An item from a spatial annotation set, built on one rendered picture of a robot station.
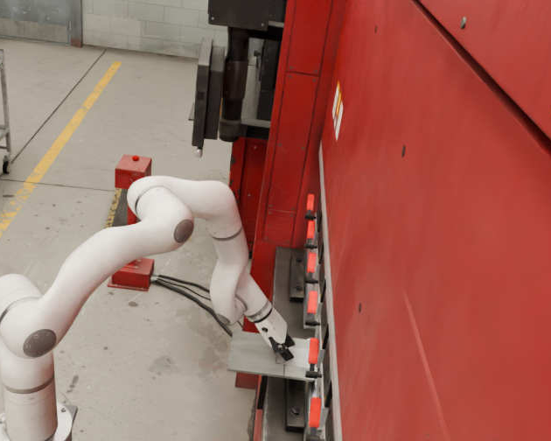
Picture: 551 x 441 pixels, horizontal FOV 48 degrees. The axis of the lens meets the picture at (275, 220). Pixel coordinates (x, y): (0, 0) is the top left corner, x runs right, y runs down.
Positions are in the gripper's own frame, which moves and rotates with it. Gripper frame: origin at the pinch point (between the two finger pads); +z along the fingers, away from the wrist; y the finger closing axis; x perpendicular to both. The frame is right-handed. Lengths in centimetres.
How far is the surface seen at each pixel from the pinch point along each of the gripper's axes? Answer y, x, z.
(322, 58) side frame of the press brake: 85, -42, -55
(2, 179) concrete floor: 260, 240, -66
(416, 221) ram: -75, -65, -62
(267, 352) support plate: 0.0, 6.5, -1.8
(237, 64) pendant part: 137, 1, -63
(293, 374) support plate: -8.1, -0.3, 3.9
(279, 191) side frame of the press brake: 85, 2, -16
